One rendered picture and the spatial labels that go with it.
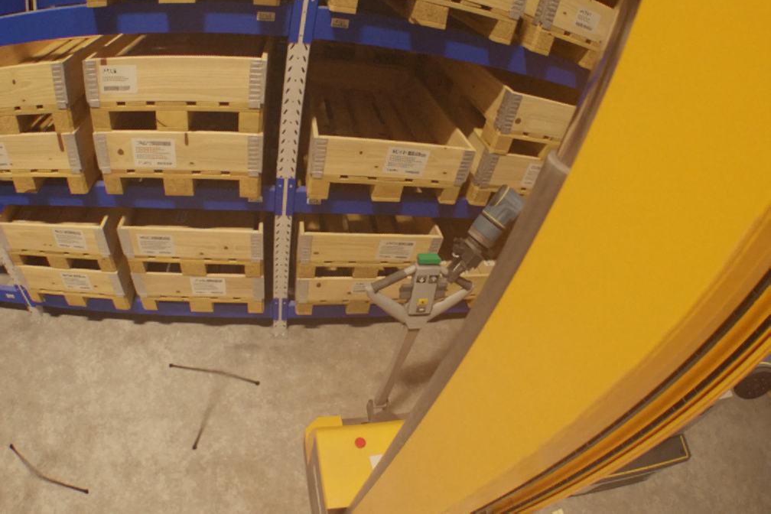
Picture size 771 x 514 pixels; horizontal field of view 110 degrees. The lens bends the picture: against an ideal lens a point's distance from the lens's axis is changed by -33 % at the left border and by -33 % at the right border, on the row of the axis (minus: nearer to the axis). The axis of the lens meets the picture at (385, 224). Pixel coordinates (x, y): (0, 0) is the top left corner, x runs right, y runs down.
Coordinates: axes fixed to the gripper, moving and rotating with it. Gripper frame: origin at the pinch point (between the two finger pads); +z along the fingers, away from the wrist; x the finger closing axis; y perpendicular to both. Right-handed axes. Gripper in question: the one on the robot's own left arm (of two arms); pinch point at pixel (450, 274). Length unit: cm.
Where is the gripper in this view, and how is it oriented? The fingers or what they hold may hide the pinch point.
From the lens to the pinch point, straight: 151.0
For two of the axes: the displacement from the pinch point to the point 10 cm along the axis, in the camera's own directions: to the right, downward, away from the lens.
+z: -5.9, 7.8, 2.0
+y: -7.7, -4.7, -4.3
